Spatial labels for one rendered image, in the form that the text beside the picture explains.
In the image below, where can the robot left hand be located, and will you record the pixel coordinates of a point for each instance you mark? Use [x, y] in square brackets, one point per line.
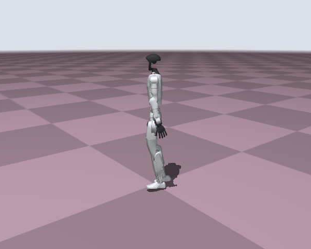
[160, 129]

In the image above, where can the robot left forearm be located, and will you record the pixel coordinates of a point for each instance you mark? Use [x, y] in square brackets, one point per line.
[155, 110]

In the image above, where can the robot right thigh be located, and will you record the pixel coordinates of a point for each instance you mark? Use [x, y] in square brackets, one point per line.
[159, 147]

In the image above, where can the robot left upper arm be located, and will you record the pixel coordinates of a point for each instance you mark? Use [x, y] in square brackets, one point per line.
[154, 81]

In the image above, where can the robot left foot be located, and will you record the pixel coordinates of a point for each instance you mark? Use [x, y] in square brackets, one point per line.
[155, 185]

